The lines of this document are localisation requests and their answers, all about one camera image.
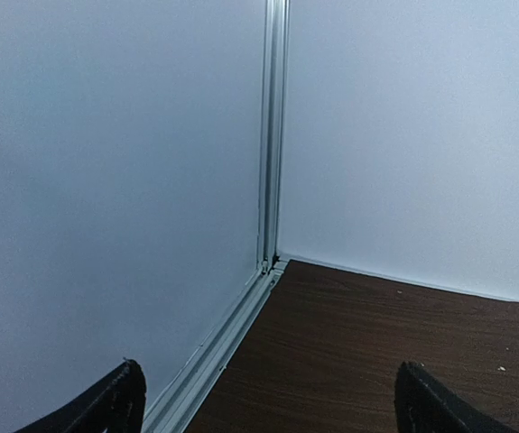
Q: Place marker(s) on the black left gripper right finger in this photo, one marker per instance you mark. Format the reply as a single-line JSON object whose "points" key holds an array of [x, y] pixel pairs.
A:
{"points": [[424, 404]]}

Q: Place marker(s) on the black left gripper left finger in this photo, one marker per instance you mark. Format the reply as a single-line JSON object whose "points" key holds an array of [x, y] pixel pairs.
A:
{"points": [[115, 403]]}

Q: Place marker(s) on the aluminium frame rail left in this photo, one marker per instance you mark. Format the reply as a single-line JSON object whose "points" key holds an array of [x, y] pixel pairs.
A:
{"points": [[177, 405]]}

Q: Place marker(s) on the aluminium frame post rear left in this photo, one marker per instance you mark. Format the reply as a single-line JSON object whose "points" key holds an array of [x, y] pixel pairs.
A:
{"points": [[272, 113]]}

